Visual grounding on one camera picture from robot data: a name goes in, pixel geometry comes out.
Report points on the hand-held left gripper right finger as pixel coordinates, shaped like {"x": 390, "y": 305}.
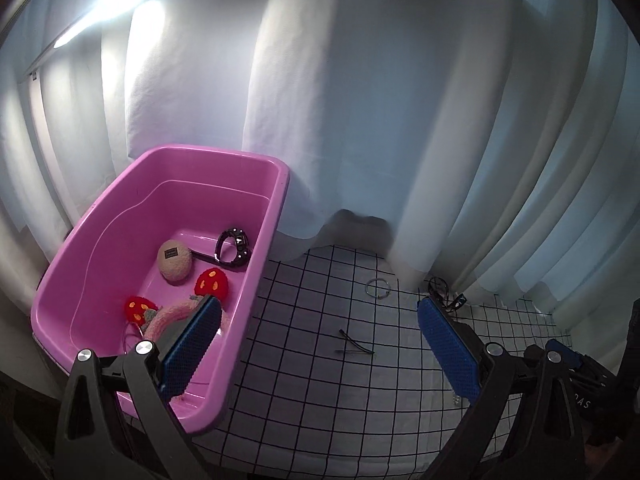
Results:
{"x": 445, "y": 345}

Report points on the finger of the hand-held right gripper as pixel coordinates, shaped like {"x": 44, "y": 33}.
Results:
{"x": 562, "y": 352}

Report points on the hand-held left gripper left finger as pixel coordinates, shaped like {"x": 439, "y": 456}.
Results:
{"x": 192, "y": 345}

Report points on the pink strawberry plush headband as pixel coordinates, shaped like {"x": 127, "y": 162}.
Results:
{"x": 165, "y": 317}

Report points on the pearl hair claw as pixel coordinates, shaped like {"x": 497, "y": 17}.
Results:
{"x": 456, "y": 400}

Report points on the large silver bangle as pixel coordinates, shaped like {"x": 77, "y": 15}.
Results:
{"x": 126, "y": 341}

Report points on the beige round hair claw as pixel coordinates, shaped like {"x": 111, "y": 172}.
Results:
{"x": 174, "y": 262}

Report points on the pink plastic bin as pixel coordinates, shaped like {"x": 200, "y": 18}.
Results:
{"x": 125, "y": 270}

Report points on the black wristwatch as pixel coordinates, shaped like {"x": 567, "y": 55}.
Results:
{"x": 240, "y": 250}

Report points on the black bobby pin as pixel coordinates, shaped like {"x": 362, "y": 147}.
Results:
{"x": 354, "y": 341}
{"x": 355, "y": 353}

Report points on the white black-grid tablecloth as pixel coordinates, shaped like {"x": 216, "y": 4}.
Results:
{"x": 320, "y": 390}

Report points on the white curtain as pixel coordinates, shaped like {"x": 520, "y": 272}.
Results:
{"x": 375, "y": 110}

